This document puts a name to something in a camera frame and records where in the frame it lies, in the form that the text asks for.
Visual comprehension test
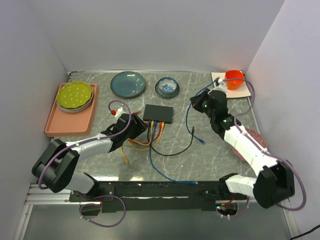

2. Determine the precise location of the black network switch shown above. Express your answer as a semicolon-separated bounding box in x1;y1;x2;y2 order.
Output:
143;104;174;124

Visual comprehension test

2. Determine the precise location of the yellow ethernet cable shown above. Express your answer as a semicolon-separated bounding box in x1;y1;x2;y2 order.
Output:
120;122;165;165
127;121;161;152

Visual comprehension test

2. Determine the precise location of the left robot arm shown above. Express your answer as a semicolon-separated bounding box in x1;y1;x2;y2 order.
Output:
31;113;149;201

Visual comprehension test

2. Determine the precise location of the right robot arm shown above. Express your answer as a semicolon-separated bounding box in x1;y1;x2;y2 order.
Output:
190;88;295;209

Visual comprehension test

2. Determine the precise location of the orange plastic cup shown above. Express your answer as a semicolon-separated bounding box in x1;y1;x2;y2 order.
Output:
224;70;245;91

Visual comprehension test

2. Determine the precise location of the white square plate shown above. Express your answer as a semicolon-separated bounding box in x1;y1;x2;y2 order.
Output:
211;72;252;99

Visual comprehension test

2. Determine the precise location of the dark teal round plate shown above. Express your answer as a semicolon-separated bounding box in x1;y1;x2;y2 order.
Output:
110;71;146;99

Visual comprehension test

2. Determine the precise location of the blue patterned saucer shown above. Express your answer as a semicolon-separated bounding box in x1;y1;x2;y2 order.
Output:
155;85;180;99

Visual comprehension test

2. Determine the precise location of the blue white porcelain bowl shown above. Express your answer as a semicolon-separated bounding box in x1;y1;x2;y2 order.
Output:
156;77;178;95

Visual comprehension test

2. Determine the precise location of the pink dotted plate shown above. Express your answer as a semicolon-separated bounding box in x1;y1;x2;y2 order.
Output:
231;127;268;161

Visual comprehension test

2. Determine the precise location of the grey plate under green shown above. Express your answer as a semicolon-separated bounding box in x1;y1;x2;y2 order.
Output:
56;96;93;113

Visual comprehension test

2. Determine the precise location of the green dotted plate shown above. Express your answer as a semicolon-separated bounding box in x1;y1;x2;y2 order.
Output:
56;81;94;110

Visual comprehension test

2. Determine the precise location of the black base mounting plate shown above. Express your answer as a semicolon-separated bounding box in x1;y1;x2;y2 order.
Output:
69;181;247;213

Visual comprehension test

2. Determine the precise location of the pink rectangular tray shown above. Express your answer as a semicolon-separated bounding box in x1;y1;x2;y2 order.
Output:
44;83;99;137

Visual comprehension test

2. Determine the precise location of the black ethernet cable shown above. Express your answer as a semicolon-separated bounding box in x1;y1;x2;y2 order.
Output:
146;121;196;157

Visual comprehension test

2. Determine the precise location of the red ethernet cable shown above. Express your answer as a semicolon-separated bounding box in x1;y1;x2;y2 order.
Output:
128;121;162;146

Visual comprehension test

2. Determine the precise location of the aluminium frame rail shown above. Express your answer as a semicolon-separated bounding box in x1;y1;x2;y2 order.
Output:
24;182;290;206

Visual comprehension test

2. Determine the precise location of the black power cord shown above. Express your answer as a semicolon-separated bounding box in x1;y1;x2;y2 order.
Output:
289;224;320;240

